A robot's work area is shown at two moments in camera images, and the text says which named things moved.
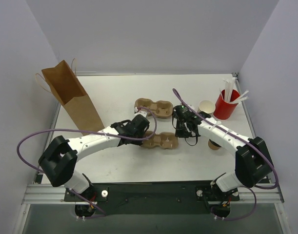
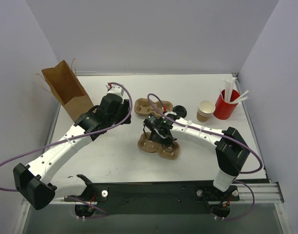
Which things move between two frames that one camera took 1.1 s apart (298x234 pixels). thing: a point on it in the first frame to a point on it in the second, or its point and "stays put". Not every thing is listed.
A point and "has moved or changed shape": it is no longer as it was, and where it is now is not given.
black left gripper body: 141,121 to 125,110
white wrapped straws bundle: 228,88 stays put
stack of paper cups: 207,107 stays put
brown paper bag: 69,91 stays put
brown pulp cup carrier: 167,140 has moved or changed shape
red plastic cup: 224,110 stays put
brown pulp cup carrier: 160,109 stays put
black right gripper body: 182,125 to 162,137
